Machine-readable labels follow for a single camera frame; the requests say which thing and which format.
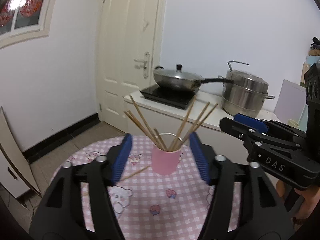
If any wooden chopstick five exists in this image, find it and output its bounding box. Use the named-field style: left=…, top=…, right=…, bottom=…
left=173, top=101, right=210, bottom=151

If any wooden chopstick seven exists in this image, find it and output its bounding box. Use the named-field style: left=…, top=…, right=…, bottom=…
left=175, top=102, right=219, bottom=151

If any wooden chopstick eight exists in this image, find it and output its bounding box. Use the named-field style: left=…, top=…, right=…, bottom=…
left=153, top=128, right=168, bottom=151

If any pink cup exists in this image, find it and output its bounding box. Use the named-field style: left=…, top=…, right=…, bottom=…
left=151, top=145, right=183, bottom=176

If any wooden chopstick two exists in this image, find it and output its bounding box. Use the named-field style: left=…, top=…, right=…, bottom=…
left=129, top=95, right=164, bottom=150

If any wooden chopstick one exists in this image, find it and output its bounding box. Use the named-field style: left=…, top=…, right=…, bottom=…
left=81, top=165, right=151, bottom=196

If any wooden chopstick six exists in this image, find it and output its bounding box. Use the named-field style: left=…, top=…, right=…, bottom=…
left=124, top=108, right=166, bottom=150

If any wooden chopstick four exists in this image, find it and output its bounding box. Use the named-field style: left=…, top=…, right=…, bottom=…
left=124, top=111, right=158, bottom=147

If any white kitchen counter cabinet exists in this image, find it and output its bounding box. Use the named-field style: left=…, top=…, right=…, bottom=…
left=122, top=89, right=279, bottom=165

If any person right hand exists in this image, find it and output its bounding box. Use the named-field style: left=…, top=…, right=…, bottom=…
left=276, top=180, right=319, bottom=226

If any stainless steel steamer pot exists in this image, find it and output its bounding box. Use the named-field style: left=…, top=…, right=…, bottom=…
left=221, top=60, right=275, bottom=118

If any small cream cup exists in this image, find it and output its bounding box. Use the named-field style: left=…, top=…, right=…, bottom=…
left=287, top=119, right=299, bottom=129

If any black induction cooker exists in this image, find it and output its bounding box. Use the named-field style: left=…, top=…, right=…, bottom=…
left=140, top=85, right=199, bottom=110

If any wok with glass lid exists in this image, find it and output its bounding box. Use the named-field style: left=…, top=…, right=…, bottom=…
left=153, top=64, right=234, bottom=91

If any pink checkered tablecloth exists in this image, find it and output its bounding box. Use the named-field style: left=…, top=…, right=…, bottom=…
left=48, top=134, right=243, bottom=240

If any white door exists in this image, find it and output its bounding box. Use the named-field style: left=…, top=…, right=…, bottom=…
left=96, top=0, right=162, bottom=132

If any window with red decals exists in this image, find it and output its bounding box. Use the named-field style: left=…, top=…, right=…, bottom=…
left=1, top=0, right=56, bottom=48

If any silver door handle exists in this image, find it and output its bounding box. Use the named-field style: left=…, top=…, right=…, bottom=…
left=133, top=51, right=150, bottom=79

